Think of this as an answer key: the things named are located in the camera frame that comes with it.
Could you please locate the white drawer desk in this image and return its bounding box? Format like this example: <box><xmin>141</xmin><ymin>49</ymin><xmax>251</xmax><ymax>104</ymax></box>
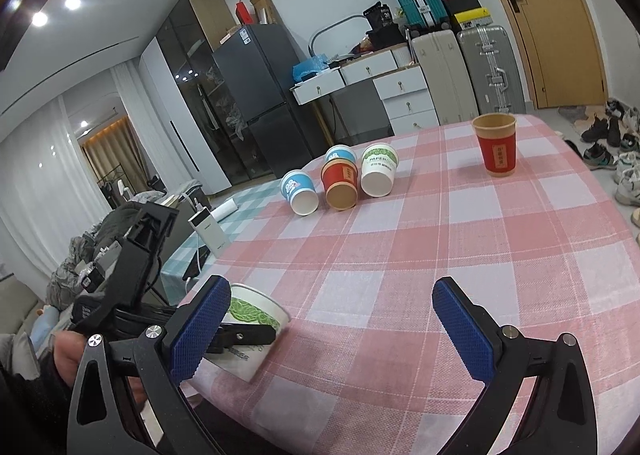
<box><xmin>292</xmin><ymin>44</ymin><xmax>439</xmax><ymax>143</ymax></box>

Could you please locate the teal checked tablecloth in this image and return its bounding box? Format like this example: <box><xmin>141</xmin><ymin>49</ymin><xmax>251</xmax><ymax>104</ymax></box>
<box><xmin>160</xmin><ymin>180</ymin><xmax>280</xmax><ymax>290</ymax></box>

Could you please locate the red cup lying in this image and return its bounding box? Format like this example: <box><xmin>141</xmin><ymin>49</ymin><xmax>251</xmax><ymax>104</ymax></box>
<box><xmin>321</xmin><ymin>158</ymin><xmax>359</xmax><ymax>211</ymax></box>

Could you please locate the white green cup lying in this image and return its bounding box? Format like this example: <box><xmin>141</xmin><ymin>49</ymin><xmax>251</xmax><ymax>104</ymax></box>
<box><xmin>360</xmin><ymin>143</ymin><xmax>400</xmax><ymax>198</ymax></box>

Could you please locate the silver suitcase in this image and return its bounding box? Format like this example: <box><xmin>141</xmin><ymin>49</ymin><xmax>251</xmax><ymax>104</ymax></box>
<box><xmin>457</xmin><ymin>26</ymin><xmax>526</xmax><ymax>115</ymax></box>

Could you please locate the wooden door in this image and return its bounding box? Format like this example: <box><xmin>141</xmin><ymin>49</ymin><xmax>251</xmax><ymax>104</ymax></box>
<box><xmin>500</xmin><ymin>0</ymin><xmax>608</xmax><ymax>108</ymax></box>

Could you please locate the glass door cabinet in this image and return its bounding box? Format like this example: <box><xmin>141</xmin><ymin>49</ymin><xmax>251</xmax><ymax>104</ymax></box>
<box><xmin>156</xmin><ymin>0</ymin><xmax>250</xmax><ymax>186</ymax></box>

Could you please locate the blue cup front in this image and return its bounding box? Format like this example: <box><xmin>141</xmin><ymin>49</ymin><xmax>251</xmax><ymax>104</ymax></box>
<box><xmin>280</xmin><ymin>170</ymin><xmax>319</xmax><ymax>216</ymax></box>

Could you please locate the yellow box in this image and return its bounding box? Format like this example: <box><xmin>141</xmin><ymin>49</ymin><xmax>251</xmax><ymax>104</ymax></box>
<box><xmin>454</xmin><ymin>7</ymin><xmax>492</xmax><ymax>30</ymax></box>

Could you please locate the white paper roll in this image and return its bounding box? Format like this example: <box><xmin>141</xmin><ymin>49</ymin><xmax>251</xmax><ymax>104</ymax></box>
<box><xmin>210</xmin><ymin>198</ymin><xmax>239</xmax><ymax>222</ymax></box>

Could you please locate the left hand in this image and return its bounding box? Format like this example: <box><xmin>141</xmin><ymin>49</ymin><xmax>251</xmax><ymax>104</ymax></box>
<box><xmin>52</xmin><ymin>331</ymin><xmax>146</xmax><ymax>411</ymax></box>

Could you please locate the blue plastic bag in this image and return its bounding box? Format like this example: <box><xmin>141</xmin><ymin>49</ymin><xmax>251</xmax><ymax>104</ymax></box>
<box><xmin>292</xmin><ymin>54</ymin><xmax>330</xmax><ymax>83</ymax></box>

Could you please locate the black refrigerator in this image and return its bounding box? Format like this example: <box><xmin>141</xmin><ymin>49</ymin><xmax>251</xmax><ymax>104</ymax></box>
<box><xmin>214</xmin><ymin>24</ymin><xmax>326</xmax><ymax>178</ymax></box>

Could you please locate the white green paper cup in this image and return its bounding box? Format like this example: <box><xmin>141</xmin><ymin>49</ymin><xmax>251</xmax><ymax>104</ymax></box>
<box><xmin>204</xmin><ymin>284</ymin><xmax>291</xmax><ymax>383</ymax></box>

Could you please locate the white power bank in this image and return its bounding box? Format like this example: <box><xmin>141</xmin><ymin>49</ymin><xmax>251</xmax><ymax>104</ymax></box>
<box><xmin>189</xmin><ymin>208</ymin><xmax>230</xmax><ymax>258</ymax></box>

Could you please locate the pink checked tablecloth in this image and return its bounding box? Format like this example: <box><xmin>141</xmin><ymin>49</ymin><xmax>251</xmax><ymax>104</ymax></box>
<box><xmin>192</xmin><ymin>116</ymin><xmax>639</xmax><ymax>454</ymax></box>

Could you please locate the white charging cable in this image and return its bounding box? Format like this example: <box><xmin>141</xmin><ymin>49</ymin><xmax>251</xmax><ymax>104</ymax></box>
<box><xmin>186</xmin><ymin>246</ymin><xmax>212</xmax><ymax>286</ymax></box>

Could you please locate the black smartphone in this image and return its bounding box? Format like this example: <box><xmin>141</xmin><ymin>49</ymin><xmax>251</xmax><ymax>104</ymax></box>
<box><xmin>182</xmin><ymin>246</ymin><xmax>209</xmax><ymax>282</ymax></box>

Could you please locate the blue cup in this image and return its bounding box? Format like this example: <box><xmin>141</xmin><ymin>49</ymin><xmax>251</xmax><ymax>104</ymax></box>
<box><xmin>280</xmin><ymin>170</ymin><xmax>319</xmax><ymax>216</ymax></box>
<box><xmin>324</xmin><ymin>144</ymin><xmax>357</xmax><ymax>164</ymax></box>

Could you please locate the blue cup rear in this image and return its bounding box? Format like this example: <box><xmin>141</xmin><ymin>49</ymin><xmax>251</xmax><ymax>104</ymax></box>
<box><xmin>324</xmin><ymin>144</ymin><xmax>357</xmax><ymax>164</ymax></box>

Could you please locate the beige suitcase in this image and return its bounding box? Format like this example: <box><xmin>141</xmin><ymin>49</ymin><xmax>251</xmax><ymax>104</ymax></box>
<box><xmin>411</xmin><ymin>30</ymin><xmax>478</xmax><ymax>126</ymax></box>

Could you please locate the red cup upright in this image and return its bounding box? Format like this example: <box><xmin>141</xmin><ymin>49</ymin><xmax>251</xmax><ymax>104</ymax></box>
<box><xmin>472</xmin><ymin>112</ymin><xmax>516</xmax><ymax>176</ymax></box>

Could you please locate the black bag on desk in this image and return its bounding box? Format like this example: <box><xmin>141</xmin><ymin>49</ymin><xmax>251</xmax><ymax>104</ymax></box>
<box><xmin>363</xmin><ymin>2</ymin><xmax>406</xmax><ymax>50</ymax></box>

